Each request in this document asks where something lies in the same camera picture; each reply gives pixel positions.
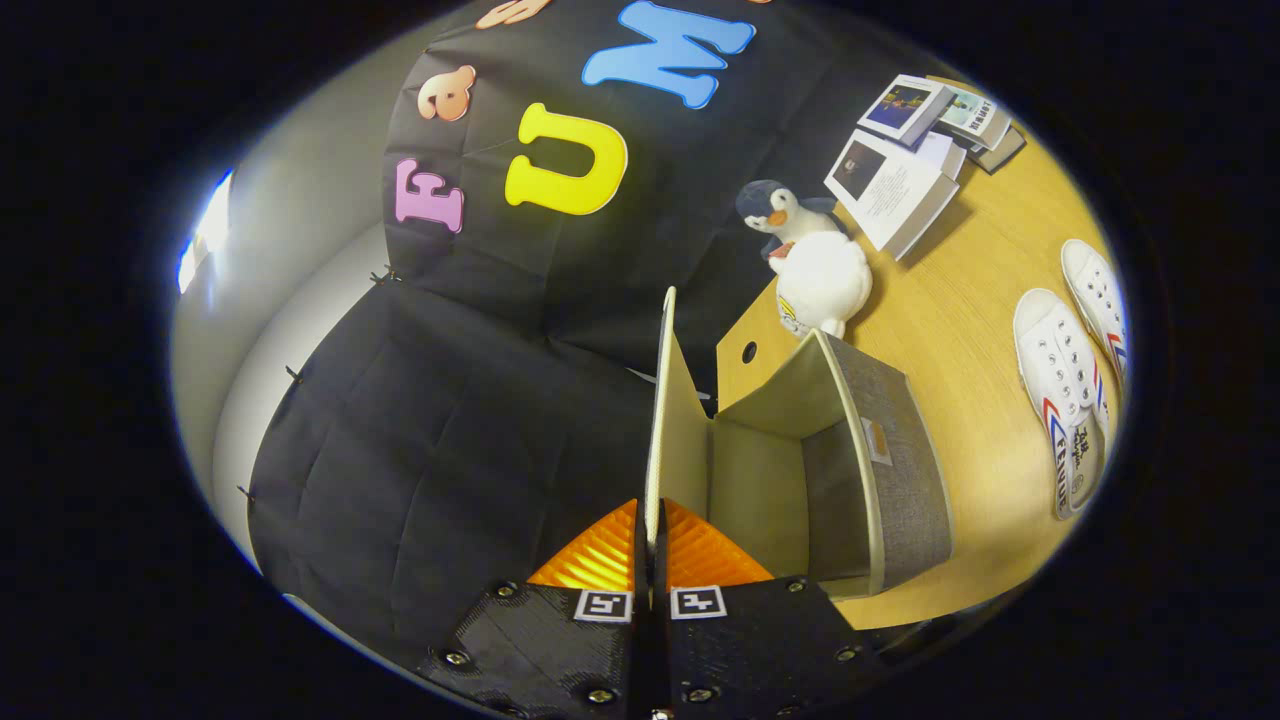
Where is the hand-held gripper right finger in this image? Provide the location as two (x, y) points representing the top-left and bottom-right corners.
(655, 498), (906, 720)

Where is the book with teal cover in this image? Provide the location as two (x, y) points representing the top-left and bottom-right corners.
(935, 85), (1011, 151)

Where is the white plush toy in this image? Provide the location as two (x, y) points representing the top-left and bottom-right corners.
(775, 232), (874, 341)

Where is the grey fabric storage box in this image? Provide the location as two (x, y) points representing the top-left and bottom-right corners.
(645, 287), (953, 601)

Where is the book with blue cover picture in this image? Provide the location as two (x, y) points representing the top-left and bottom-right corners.
(858, 74), (954, 149)

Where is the dark grey book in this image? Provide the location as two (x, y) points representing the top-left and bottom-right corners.
(968, 125), (1027, 175)

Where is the white book with dark portrait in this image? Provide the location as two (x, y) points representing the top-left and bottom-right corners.
(824, 128), (961, 261)

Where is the plain white book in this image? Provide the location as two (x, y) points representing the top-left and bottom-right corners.
(915, 130), (969, 181)

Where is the white canvas shoe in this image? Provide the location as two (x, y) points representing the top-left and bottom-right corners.
(1013, 288), (1111, 521)
(1060, 238), (1131, 391)

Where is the penguin plush toy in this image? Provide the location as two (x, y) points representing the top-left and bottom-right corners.
(736, 180), (849, 263)

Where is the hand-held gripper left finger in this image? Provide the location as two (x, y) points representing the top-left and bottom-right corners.
(420, 498), (651, 720)

